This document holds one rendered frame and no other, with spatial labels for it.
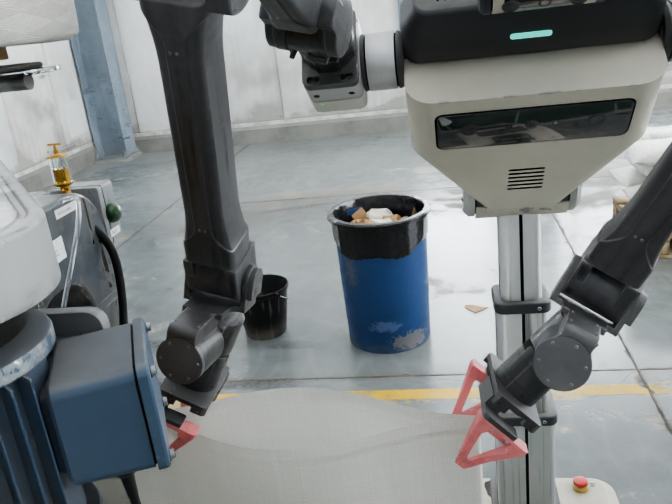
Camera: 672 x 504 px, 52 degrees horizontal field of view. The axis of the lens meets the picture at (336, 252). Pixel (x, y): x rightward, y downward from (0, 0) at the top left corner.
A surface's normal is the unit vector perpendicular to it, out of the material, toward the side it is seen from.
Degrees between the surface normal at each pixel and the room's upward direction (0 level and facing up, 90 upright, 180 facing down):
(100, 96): 90
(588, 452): 0
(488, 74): 40
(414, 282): 92
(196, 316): 14
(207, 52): 110
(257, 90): 90
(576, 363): 76
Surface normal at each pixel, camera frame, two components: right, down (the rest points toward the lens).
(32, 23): 0.84, 0.14
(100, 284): 0.99, -0.06
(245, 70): -0.14, 0.35
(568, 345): -0.34, 0.12
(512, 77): -0.17, -0.50
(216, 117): 0.94, 0.25
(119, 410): 0.28, 0.29
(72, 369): -0.13, -0.93
